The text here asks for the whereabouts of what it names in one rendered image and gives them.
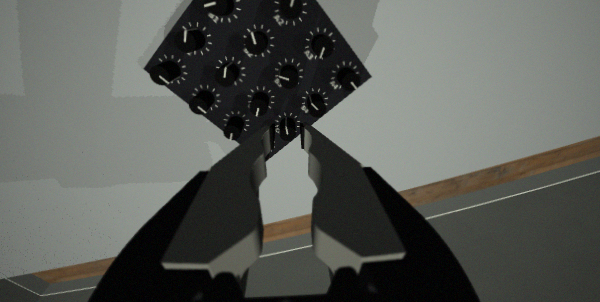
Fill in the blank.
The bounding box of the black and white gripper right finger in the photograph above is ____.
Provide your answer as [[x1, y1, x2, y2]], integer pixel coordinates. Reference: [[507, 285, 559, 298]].
[[300, 122, 480, 302]]

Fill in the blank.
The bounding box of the black knob box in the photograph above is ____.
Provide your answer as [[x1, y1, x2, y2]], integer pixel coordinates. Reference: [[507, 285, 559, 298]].
[[144, 0, 372, 161]]

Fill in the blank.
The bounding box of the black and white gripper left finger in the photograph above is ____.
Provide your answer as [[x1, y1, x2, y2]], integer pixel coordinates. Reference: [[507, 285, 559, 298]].
[[88, 123, 275, 302]]

